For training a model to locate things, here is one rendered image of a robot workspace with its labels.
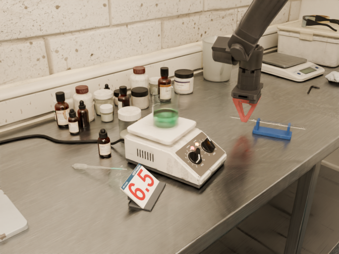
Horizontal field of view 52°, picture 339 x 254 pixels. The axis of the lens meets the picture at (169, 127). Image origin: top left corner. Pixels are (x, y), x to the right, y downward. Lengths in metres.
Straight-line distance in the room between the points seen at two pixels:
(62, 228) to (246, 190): 0.37
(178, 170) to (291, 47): 1.11
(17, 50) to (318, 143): 0.84
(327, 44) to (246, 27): 0.89
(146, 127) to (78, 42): 0.45
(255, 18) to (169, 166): 0.35
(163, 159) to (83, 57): 0.53
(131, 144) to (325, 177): 1.51
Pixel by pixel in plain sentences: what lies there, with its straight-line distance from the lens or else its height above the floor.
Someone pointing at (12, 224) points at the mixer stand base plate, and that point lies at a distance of 0.69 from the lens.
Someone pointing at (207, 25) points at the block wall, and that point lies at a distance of 1.51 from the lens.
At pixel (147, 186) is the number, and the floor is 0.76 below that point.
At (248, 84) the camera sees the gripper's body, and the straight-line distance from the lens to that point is 0.91.
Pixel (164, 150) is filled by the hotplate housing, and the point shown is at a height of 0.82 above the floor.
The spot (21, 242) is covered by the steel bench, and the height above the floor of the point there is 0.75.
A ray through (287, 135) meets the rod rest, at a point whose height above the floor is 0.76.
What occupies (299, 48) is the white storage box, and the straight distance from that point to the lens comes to 1.70.
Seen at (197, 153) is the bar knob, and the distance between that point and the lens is 0.73.
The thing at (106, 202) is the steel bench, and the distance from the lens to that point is 0.71.
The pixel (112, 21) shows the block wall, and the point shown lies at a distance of 1.19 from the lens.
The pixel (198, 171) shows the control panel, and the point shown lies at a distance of 0.72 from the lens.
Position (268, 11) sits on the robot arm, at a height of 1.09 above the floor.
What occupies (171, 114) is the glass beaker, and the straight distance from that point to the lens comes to 0.75.
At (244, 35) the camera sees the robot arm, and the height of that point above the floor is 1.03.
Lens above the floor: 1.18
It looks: 26 degrees down
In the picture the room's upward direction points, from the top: straight up
